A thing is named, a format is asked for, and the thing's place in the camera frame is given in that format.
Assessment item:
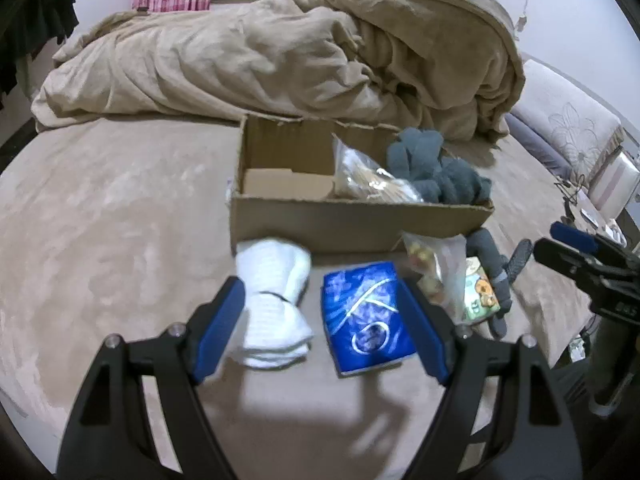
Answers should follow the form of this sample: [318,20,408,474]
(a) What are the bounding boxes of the grey-blue knitted socks bundle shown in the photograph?
[386,128,491,206]

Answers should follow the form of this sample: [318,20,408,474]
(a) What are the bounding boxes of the white socks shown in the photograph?
[232,237,314,370]

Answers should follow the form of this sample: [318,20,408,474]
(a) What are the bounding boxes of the cotton swabs plastic bag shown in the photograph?
[333,134,423,204]

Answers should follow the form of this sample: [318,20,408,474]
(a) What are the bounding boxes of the dark grey socks pair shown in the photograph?
[466,228,534,340]

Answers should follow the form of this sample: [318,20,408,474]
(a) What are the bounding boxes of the grey padded headboard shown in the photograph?
[512,58,624,182]

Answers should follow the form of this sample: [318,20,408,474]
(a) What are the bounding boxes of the green cartoon snack packet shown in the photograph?
[462,257,500,325]

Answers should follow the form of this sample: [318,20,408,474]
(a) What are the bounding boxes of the clear bag of candies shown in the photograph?
[402,232,466,324]

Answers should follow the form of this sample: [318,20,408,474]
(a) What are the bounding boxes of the blue tissue packet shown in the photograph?
[321,261,416,377]

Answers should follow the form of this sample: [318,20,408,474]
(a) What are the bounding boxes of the beige crumpled duvet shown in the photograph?
[32,0,525,141]

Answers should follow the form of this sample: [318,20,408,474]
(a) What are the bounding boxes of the brown cardboard box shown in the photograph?
[230,115,495,255]

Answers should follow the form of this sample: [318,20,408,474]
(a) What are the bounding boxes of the black clothes pile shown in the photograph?
[1,0,78,96]

